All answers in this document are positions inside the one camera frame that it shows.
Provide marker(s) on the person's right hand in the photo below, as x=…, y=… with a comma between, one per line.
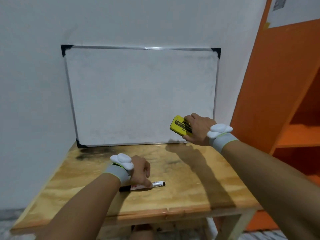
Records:
x=201, y=131

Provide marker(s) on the person's left hand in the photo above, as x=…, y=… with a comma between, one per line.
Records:
x=138, y=169

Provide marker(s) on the person's right thumb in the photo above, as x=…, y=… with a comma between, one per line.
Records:
x=187, y=138

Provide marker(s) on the person's left fingers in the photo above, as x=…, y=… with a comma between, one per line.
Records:
x=147, y=181

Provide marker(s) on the black whiteboard marker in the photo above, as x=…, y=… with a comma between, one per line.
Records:
x=158, y=183

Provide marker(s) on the yellow whiteboard eraser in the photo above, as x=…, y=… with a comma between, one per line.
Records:
x=179, y=126

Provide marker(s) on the person's left forearm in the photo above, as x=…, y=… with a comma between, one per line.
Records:
x=82, y=209

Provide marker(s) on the person's right forearm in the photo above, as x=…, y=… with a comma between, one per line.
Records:
x=270, y=179

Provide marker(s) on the white tracker grey wristband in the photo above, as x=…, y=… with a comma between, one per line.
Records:
x=120, y=167
x=220, y=136

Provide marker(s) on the wooden table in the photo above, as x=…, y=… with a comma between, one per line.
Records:
x=190, y=187

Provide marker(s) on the metal framed whiteboard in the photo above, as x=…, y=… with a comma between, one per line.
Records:
x=140, y=97

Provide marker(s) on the orange wooden shelf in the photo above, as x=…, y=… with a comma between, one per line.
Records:
x=277, y=92

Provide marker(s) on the grey paper sheet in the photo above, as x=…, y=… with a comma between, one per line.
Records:
x=279, y=2

